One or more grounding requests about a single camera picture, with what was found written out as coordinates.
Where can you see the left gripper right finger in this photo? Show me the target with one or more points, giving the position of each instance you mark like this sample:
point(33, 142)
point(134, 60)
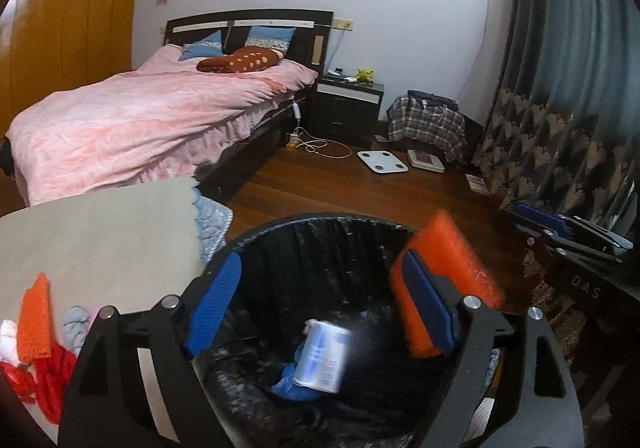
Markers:
point(435, 300)

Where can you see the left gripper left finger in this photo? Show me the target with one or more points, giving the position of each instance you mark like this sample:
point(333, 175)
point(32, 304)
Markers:
point(207, 315)

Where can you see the orange knitted cloth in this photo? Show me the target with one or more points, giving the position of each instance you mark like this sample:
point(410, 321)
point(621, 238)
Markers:
point(34, 326)
point(434, 271)

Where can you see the red rubber glove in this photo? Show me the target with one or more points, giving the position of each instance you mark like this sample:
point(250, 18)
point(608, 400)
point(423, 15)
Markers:
point(46, 387)

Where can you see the black trash bin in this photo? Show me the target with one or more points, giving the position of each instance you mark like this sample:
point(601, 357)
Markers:
point(341, 270)

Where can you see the blue quilted mat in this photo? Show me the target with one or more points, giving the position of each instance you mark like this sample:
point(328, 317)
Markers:
point(213, 222)

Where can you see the grey table cloth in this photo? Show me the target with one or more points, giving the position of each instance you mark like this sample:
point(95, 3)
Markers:
point(126, 247)

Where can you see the patterned curtain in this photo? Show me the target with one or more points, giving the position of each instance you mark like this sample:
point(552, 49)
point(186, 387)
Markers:
point(563, 132)

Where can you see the red and white scale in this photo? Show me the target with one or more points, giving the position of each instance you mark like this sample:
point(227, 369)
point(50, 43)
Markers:
point(425, 161)

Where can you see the grey crumpled tissue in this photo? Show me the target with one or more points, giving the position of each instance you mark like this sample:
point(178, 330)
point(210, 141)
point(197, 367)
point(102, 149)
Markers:
point(76, 323)

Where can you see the white bathroom scale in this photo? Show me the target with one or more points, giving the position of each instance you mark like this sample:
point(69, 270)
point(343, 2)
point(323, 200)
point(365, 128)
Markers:
point(382, 162)

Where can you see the bed with pink cover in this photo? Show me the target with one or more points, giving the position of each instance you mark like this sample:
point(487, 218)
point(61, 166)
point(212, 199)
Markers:
point(165, 119)

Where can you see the plaid bag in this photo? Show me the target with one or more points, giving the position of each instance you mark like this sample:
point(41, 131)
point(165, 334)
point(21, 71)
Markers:
point(434, 120)

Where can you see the black bedside table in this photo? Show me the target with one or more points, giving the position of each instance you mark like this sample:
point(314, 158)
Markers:
point(345, 111)

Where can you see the white crumpled tissue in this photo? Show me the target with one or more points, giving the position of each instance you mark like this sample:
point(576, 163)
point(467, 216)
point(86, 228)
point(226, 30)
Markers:
point(8, 343)

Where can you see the brown dotted cushion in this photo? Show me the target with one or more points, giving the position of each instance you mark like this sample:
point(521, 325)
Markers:
point(243, 60)

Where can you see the yellow plush toy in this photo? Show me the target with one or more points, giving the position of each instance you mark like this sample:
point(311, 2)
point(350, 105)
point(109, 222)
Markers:
point(365, 76)

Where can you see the left blue pillow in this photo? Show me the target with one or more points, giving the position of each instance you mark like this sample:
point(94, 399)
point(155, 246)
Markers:
point(208, 47)

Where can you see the blue pillow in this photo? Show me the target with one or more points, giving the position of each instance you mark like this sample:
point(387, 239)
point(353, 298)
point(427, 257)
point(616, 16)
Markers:
point(208, 47)
point(270, 37)

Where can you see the right blue pillow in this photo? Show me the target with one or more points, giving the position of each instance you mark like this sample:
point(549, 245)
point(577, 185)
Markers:
point(270, 37)

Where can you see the dark wooden headboard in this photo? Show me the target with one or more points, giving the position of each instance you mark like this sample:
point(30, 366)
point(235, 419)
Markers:
point(306, 31)

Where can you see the wooden wardrobe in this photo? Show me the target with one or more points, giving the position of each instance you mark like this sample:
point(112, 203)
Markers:
point(51, 45)

